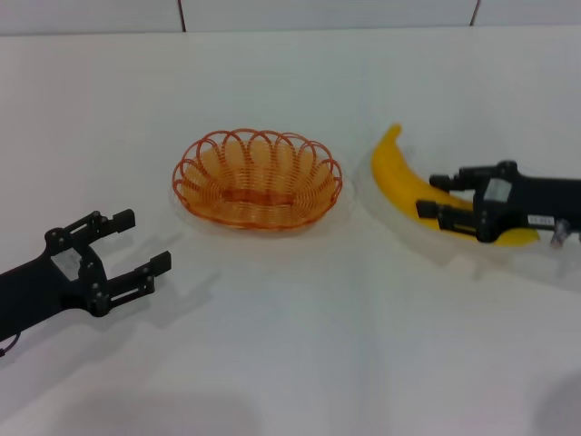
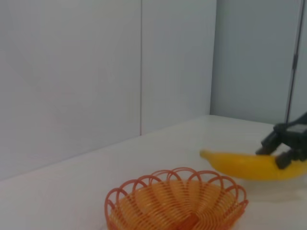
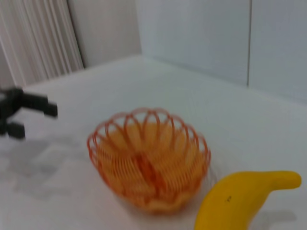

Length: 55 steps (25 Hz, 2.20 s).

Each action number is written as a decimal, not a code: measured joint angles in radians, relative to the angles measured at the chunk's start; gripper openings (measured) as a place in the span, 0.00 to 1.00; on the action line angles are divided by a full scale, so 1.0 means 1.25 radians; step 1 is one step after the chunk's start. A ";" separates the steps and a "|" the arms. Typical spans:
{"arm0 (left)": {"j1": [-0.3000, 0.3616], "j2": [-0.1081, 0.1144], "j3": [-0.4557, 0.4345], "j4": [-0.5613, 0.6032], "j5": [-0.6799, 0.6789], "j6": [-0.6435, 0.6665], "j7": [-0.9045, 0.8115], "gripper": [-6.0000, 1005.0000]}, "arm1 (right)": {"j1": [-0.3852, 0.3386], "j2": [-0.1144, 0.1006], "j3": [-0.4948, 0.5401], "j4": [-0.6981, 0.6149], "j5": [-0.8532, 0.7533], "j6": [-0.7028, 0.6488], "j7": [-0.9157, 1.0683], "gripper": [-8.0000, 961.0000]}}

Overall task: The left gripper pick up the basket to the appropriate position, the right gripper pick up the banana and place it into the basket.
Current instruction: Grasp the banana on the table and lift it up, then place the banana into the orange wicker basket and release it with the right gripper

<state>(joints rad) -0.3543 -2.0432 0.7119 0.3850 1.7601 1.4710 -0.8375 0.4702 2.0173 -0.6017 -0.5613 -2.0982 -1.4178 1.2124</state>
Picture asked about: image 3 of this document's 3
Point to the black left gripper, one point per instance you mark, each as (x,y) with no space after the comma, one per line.
(6,107)

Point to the yellow banana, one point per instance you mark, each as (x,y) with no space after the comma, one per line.
(230,201)

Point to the white ribbed panel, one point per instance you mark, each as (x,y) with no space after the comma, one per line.
(36,40)

